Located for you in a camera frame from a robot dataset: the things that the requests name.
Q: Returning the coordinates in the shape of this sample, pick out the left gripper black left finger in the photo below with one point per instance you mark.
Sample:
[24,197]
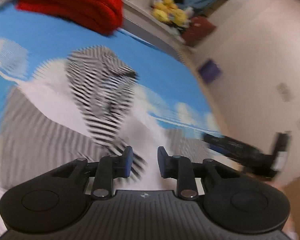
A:
[109,168]

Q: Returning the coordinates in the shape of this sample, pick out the red knitted sweater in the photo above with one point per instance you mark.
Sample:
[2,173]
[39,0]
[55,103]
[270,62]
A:
[101,16]

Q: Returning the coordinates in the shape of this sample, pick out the dark red bag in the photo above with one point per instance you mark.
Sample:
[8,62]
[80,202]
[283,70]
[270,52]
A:
[199,28]

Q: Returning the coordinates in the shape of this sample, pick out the blue white patterned bedsheet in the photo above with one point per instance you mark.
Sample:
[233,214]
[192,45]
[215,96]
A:
[58,204]

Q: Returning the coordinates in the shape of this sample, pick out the yellow plush toy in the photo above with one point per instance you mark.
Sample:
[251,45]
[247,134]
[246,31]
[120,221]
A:
[167,12]

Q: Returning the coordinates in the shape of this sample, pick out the purple box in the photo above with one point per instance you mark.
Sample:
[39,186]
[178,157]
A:
[209,71]

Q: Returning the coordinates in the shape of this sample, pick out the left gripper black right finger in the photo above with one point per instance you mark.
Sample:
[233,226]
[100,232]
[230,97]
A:
[180,169]

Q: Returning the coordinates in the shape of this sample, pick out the black white striped shirt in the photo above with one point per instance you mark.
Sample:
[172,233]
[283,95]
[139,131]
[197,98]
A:
[88,106]

